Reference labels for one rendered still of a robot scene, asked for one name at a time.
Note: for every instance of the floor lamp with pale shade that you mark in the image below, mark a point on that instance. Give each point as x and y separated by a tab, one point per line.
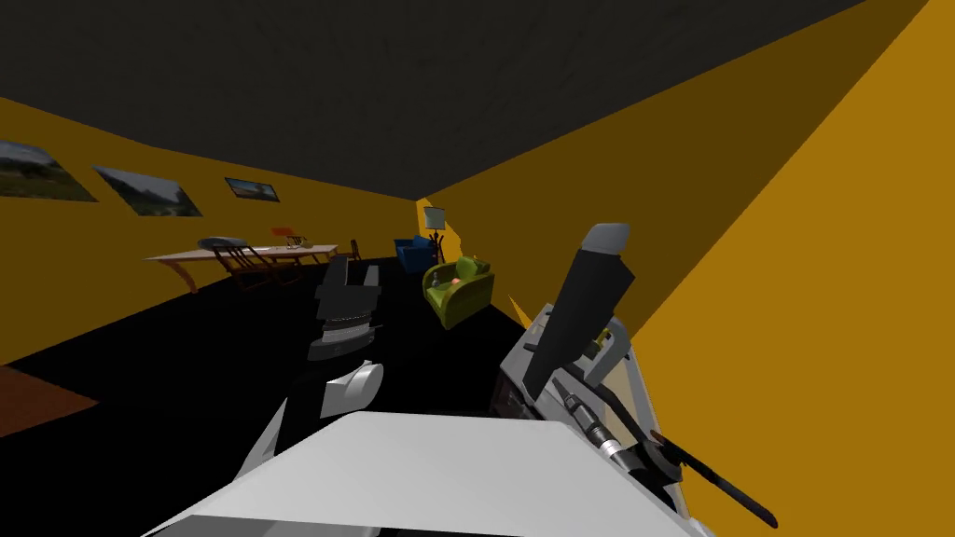
434	218

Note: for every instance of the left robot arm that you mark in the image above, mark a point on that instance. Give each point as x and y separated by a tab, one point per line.
351	388

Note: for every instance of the large landscape wall picture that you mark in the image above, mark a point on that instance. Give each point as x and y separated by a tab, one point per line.
33	175

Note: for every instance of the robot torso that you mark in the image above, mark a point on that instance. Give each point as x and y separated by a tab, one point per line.
448	477

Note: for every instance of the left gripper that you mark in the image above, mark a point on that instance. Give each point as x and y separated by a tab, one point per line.
348	300

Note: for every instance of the small landscape wall picture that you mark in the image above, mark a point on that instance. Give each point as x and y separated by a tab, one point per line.
252	189

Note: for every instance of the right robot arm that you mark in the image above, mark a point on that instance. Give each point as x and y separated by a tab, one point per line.
582	306

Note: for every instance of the blue armchair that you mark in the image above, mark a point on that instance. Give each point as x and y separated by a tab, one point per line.
414	255

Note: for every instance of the green armchair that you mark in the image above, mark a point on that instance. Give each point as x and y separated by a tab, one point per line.
459	292

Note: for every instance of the long wooden table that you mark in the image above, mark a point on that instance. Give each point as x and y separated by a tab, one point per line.
224	254

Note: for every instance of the dark wooden chair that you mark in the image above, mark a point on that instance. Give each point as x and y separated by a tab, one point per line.
246	268

